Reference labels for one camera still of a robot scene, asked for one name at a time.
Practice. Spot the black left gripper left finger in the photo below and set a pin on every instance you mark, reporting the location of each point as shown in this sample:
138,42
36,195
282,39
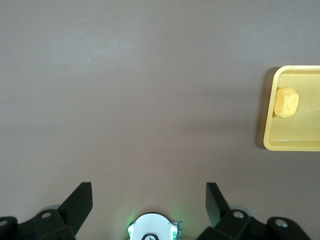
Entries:
75,207

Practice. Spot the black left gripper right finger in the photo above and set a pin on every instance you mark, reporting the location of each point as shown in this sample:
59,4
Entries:
216,207

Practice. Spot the yellow potato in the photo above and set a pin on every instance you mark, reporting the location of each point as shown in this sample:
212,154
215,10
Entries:
286,102

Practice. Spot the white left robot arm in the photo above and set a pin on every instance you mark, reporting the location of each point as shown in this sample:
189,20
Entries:
150,225

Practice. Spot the yellow plastic tray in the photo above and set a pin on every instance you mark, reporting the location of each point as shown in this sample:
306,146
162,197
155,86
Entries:
287,132

